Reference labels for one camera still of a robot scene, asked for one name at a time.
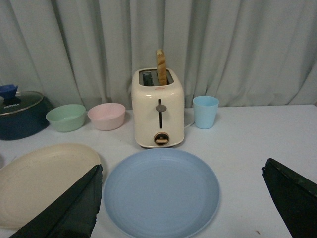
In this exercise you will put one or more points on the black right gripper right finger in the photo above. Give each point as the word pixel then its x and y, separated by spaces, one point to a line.
pixel 295 198

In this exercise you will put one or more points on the green bowl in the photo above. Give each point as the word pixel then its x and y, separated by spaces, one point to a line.
pixel 67 118

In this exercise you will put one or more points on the glass pot lid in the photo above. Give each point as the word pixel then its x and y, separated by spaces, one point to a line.
pixel 13 101

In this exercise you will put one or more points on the toast slice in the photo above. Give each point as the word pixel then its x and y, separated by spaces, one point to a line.
pixel 161 67

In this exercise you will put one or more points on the cream plate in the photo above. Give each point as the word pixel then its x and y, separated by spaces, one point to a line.
pixel 29 184

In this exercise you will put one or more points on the light blue plate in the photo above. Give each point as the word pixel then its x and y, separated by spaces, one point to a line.
pixel 161 193

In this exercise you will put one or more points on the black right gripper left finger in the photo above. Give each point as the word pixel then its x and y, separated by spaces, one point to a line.
pixel 73 214

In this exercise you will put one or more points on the pink bowl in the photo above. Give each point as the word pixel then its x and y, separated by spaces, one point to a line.
pixel 107 116

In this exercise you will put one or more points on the grey curtain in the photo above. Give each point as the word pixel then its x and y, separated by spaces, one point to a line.
pixel 243 52

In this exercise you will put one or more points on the light blue cup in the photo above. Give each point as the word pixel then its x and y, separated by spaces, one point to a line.
pixel 205 110

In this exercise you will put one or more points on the dark blue pot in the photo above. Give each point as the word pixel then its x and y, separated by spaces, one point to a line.
pixel 25 123

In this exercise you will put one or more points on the cream toaster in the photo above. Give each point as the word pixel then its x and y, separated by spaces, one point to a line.
pixel 158 111

